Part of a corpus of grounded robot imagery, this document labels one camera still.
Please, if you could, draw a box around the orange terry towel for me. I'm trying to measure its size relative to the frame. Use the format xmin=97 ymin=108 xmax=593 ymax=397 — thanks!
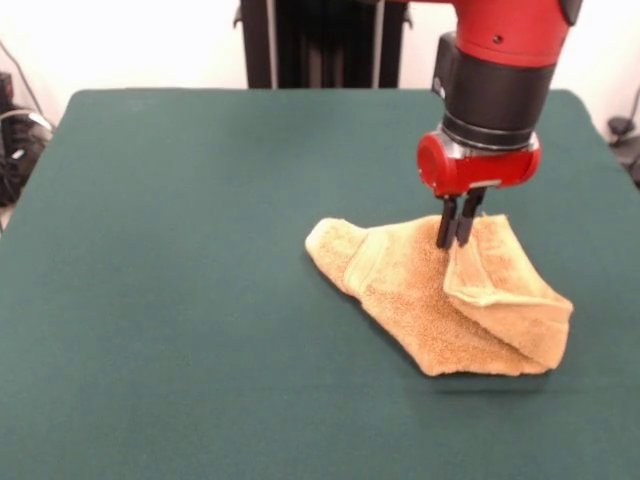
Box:
xmin=304 ymin=213 xmax=575 ymax=378

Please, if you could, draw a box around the black cable bundle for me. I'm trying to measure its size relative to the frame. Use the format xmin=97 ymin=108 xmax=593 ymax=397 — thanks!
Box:
xmin=0 ymin=105 xmax=55 ymax=207

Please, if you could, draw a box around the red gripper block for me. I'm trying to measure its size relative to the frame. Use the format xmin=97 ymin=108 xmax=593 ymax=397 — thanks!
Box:
xmin=417 ymin=130 xmax=543 ymax=250

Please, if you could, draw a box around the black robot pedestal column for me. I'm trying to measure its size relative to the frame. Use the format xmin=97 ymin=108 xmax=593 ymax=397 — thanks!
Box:
xmin=233 ymin=0 xmax=416 ymax=90

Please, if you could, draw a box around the dark green table cloth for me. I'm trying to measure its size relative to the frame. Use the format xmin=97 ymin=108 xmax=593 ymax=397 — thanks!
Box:
xmin=0 ymin=87 xmax=640 ymax=480

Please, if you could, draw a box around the black floor device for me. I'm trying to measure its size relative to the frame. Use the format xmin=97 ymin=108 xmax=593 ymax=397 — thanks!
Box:
xmin=606 ymin=115 xmax=640 ymax=189

